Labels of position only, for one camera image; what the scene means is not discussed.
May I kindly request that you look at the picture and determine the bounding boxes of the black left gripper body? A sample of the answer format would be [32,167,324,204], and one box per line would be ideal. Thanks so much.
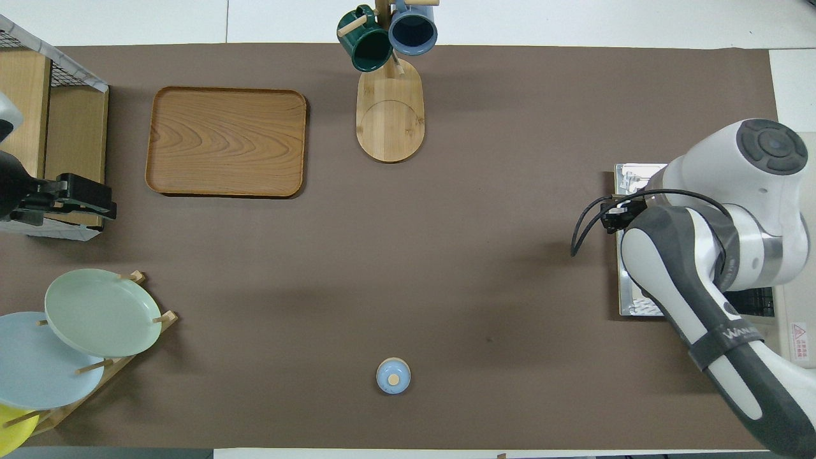
[0,150,66,224]

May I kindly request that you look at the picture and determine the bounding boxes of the oven door with glass window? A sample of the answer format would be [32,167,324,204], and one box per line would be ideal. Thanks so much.
[614,163,670,318]

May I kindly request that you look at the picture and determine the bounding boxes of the two-tier wooden shelf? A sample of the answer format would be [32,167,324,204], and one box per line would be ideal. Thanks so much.
[0,48,109,242]

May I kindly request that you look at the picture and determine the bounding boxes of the pale green plate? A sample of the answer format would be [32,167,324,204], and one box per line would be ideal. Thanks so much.
[45,268,163,358]

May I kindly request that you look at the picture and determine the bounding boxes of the wooden serving tray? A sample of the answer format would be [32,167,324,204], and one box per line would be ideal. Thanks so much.
[145,87,308,198]

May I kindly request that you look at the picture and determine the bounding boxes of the wooden plate rack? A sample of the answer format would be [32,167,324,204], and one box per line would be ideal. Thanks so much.
[25,271,178,436]

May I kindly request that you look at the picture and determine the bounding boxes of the light blue racked plate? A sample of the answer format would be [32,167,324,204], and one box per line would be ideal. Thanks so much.
[0,311,106,410]

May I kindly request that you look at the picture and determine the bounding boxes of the yellow plate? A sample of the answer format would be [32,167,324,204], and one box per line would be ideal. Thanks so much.
[0,403,40,457]

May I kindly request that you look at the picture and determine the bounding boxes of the wooden mug tree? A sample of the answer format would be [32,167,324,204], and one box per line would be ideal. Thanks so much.
[337,0,441,164]

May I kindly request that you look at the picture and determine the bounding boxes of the dark green mug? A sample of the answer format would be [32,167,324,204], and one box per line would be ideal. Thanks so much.
[337,5,394,73]

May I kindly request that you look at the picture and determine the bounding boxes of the brown table mat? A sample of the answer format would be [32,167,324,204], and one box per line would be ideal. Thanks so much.
[0,43,782,450]

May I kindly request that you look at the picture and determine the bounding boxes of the blue mug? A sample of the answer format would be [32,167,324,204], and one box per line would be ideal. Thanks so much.
[388,3,439,57]

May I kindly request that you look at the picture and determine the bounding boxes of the black wire basket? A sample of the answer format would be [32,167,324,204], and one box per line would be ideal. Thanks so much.
[0,29,106,91]

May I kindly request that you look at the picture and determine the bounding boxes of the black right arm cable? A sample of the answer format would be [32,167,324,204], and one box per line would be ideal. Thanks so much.
[571,188,731,259]

